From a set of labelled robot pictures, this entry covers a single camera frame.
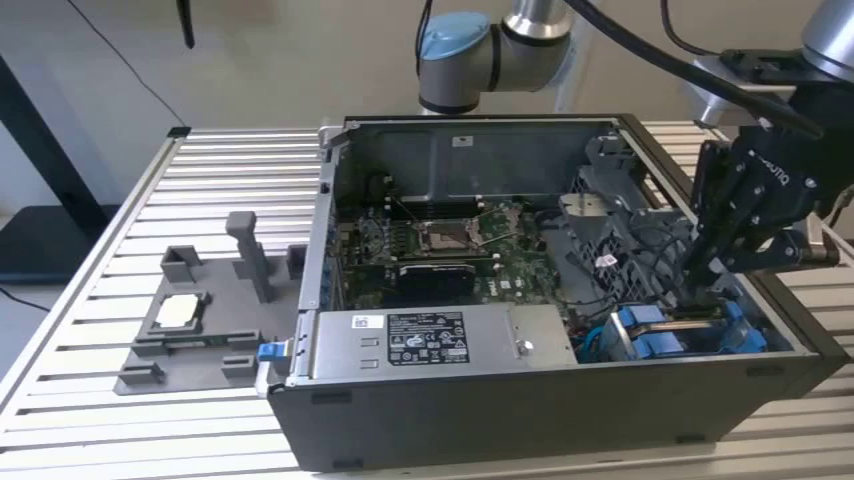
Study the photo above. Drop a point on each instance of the black monitor stand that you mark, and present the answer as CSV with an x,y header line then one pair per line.
x,y
41,240

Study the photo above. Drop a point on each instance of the silver CPU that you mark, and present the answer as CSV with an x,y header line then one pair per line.
x,y
179,310

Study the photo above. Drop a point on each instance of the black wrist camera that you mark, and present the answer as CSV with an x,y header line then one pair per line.
x,y
761,65

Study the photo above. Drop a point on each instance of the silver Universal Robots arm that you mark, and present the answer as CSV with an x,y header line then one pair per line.
x,y
461,65

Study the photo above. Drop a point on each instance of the blue latch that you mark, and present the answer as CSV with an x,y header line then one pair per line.
x,y
267,350

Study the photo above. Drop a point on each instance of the green RAM stick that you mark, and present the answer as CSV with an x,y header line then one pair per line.
x,y
194,342

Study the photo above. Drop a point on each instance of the gray parts rack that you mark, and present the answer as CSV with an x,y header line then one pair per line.
x,y
201,370

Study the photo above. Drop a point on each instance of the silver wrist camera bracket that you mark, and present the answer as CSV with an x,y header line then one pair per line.
x,y
717,105

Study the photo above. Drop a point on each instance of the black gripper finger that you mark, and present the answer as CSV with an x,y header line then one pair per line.
x,y
775,252
713,190

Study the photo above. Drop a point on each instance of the black PC case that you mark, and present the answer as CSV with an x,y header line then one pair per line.
x,y
501,425

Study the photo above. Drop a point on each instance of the CPU socket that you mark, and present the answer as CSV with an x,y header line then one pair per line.
x,y
441,237

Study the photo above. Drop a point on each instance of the black hanging rod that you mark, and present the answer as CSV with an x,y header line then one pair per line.
x,y
187,25

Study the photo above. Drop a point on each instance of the gray drive cage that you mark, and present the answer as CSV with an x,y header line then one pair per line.
x,y
601,215

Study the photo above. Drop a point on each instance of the green motherboard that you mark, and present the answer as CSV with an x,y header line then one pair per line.
x,y
528,270

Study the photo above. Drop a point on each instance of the hard disk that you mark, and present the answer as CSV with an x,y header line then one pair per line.
x,y
641,325

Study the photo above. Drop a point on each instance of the silver power supply unit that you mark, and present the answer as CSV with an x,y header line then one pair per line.
x,y
481,320

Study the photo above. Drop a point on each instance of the RAM slot bank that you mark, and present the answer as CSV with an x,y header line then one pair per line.
x,y
454,258
434,207

